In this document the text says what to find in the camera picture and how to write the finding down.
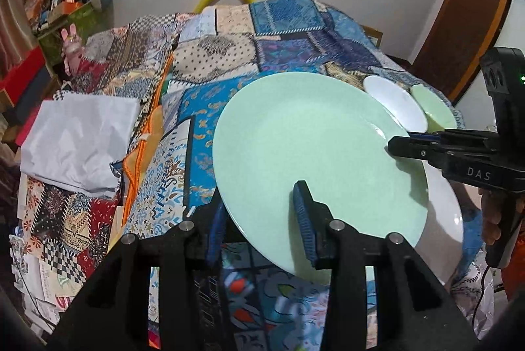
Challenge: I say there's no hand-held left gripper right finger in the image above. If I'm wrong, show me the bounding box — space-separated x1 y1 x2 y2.
292 179 480 351

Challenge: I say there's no dark blue box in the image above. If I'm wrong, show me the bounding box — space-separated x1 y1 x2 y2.
8 66 58 126

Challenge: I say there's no white folded cloth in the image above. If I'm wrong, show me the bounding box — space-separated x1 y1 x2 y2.
20 92 142 199

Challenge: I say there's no wooden door frame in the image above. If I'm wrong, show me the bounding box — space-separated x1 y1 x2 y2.
410 0 516 102

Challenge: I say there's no pink bunny toy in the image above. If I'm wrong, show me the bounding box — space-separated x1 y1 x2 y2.
61 24 85 75

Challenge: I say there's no person's right hand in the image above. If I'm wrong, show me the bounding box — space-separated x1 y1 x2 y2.
480 187 503 248

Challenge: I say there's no striped brown curtain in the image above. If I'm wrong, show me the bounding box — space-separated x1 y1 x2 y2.
0 0 44 67

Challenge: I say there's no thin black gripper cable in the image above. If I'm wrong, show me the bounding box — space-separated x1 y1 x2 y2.
471 264 506 335

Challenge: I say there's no green plate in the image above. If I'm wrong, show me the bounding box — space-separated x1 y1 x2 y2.
212 71 429 277

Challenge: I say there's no patchwork printed blanket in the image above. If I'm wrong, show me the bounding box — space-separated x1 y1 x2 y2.
8 0 497 351

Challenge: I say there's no green patterned box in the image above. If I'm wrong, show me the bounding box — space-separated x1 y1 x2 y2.
37 2 101 65

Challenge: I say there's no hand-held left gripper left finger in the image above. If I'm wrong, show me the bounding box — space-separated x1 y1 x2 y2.
43 193 226 351

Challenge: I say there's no green bowl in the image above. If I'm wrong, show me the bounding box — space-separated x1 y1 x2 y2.
410 84 458 132

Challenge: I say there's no white plate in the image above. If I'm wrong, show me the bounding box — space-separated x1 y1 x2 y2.
363 160 465 286

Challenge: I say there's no white bowl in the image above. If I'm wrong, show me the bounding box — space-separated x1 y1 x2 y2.
363 75 428 134

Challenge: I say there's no person's orange garment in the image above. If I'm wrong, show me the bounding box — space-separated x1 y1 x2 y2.
502 220 525 300

